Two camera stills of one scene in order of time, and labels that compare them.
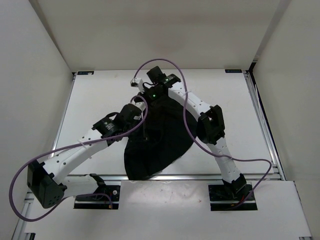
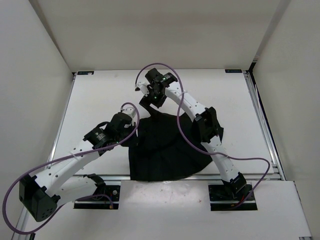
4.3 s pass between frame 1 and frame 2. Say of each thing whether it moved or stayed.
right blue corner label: stayed
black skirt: moved
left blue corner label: stayed
